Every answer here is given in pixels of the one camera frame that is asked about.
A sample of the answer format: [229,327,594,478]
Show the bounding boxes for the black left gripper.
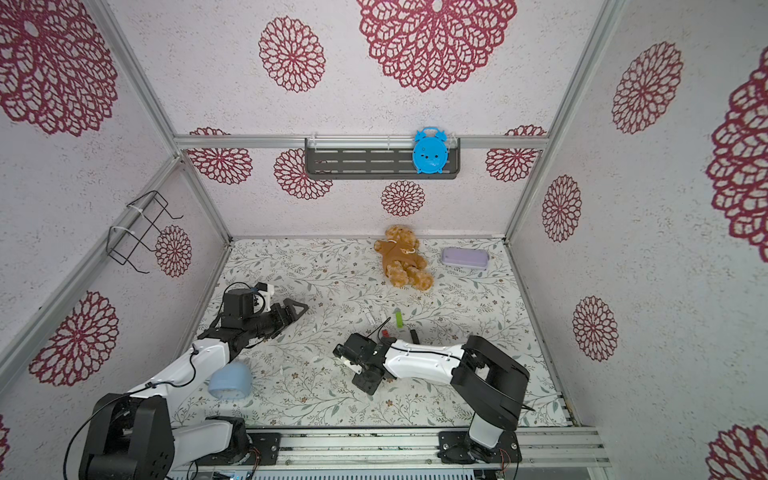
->
[245,298,309,341]

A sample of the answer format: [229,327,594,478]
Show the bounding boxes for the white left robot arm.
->
[76,282,309,479]

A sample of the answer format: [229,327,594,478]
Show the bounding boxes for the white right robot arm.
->
[333,333,532,465]

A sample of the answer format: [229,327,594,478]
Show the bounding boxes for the light blue cup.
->
[208,361,252,401]

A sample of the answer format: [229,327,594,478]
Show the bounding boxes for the brown teddy bear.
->
[374,225,434,291]

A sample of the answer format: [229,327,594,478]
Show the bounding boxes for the purple rectangular case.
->
[441,247,490,270]

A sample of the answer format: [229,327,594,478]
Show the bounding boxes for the blue alarm clock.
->
[412,127,449,175]

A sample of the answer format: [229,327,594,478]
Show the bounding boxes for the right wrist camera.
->
[337,357,362,374]

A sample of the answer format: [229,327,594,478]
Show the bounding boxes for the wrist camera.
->
[337,357,362,374]
[252,282,275,314]

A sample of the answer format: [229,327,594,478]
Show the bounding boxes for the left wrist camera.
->
[252,282,275,314]

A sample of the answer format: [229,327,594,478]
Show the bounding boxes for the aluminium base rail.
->
[107,425,613,472]

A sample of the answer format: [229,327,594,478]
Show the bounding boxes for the black wire wall basket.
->
[105,190,183,275]

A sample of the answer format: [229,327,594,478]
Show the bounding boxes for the grey wall shelf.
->
[304,138,461,181]

